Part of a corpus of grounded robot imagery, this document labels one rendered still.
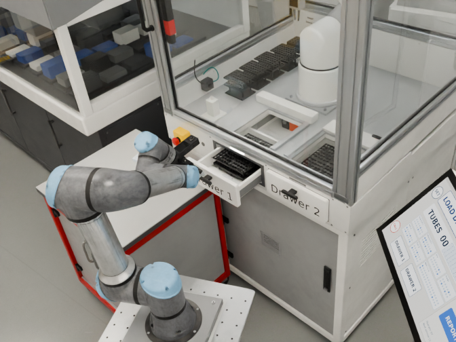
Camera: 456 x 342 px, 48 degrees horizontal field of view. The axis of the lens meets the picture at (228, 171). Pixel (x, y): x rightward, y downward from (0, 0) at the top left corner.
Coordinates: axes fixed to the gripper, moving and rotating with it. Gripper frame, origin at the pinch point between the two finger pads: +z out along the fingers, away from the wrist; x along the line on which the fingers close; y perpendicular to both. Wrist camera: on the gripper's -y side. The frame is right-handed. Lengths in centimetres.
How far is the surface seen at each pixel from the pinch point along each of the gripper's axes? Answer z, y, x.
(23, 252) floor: 52, 93, -125
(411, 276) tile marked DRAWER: -3, -4, 88
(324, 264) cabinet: 46, 6, 44
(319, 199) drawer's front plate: 13.7, -13.3, 42.9
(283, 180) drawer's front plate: 13.8, -13.2, 26.1
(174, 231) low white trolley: 21.0, 27.4, -11.6
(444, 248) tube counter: -7, -15, 93
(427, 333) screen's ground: -10, 7, 100
